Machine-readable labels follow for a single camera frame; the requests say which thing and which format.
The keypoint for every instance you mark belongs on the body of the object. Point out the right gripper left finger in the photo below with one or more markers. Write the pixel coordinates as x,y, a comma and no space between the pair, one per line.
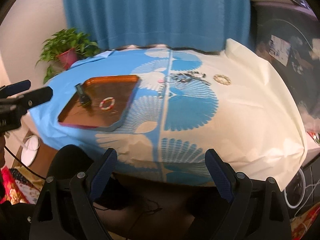
65,210

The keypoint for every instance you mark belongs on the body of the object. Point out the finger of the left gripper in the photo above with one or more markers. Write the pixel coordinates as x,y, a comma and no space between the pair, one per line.
30,99
15,88

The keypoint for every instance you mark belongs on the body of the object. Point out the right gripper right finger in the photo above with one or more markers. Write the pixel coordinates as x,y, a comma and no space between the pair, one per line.
256,208

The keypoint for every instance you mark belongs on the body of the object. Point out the black green watch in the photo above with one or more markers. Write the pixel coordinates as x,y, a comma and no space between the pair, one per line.
84,99

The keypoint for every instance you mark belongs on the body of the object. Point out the white round device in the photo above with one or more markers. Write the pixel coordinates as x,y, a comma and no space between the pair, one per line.
30,149

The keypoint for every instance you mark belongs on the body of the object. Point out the red floral cloth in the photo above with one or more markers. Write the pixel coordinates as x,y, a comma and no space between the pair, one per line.
20,185

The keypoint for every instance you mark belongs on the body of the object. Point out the red flower pot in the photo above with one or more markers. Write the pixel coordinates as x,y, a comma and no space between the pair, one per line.
67,58

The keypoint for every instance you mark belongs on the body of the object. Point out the green potted plant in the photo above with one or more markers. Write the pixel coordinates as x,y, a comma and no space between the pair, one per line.
62,41

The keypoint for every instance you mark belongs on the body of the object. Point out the orange metal tray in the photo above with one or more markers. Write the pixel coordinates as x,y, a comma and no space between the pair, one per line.
111,98

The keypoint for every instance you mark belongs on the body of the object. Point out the blue patterned bed cover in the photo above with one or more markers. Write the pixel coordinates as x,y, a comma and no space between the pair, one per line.
187,102

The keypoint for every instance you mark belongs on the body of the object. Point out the dark cabinet with sticker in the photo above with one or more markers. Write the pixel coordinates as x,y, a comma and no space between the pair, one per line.
288,38

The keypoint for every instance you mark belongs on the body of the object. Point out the blue curtain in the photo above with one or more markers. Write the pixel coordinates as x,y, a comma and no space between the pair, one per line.
198,24

